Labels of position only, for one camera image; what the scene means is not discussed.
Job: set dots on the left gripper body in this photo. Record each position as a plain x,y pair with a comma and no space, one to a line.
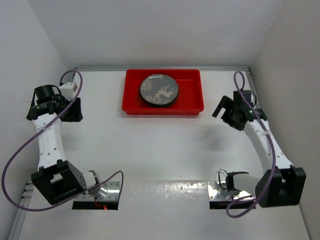
58,100

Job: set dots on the grey reindeer plate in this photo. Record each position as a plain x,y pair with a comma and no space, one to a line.
156,81

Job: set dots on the striped rim plate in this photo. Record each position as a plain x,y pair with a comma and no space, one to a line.
161,98

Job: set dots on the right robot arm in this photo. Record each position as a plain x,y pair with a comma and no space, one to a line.
281,183

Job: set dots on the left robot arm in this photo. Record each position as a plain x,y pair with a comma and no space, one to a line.
56,178

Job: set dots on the red plastic bin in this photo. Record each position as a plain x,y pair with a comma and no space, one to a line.
189,101

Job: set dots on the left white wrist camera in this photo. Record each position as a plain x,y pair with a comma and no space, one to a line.
68,90

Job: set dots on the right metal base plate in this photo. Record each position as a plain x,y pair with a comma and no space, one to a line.
217,192

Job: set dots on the metal base plate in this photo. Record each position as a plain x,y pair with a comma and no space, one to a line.
109,191
217,192

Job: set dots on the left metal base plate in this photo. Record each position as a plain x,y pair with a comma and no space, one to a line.
109,191

